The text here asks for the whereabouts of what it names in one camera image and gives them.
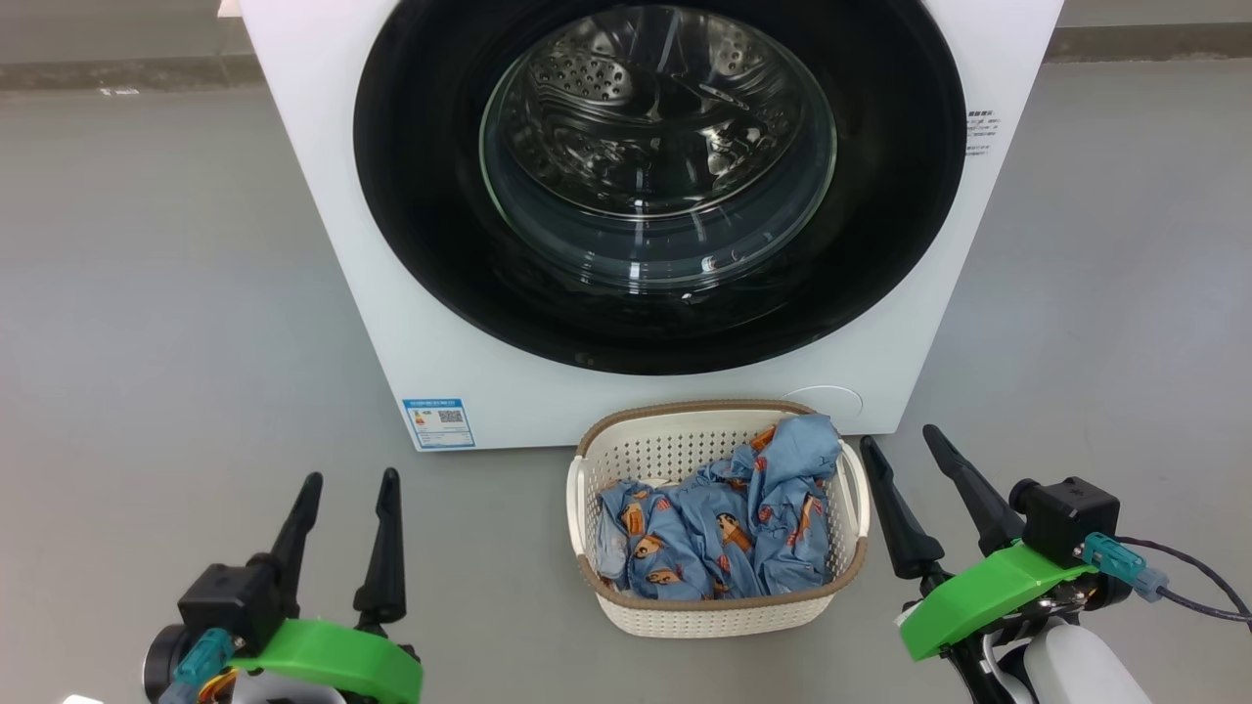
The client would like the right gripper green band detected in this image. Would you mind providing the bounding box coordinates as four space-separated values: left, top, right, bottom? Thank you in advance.
859 424 1126 704

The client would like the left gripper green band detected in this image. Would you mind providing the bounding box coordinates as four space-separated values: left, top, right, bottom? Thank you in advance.
210 467 424 704

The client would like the blue garment with orange print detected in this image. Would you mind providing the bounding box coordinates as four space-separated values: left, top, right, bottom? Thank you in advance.
595 413 842 601

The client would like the black round glass washer door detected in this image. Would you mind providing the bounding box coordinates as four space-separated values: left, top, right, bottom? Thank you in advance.
353 0 968 376

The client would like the cream perforated laundry basket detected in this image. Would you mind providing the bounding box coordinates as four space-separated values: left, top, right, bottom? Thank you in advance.
566 399 872 638

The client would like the white front-load washing machine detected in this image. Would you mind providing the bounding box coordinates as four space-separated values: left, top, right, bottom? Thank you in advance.
240 0 1064 453

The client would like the blue energy label sticker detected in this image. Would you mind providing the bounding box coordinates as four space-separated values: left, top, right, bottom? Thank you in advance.
402 397 476 451

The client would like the round drain filter cover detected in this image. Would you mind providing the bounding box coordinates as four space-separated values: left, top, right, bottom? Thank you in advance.
782 385 865 423

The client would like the stainless steel washer drum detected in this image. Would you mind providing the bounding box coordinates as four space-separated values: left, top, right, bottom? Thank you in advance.
504 8 818 224

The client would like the teal left camera plug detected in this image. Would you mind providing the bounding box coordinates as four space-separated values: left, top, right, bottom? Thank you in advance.
156 628 236 704

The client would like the teal camera plug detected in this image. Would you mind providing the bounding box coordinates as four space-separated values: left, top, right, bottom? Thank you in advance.
156 628 236 704
1082 533 1170 600

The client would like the teal right camera plug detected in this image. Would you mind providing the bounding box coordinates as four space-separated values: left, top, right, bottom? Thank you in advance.
1082 533 1170 600

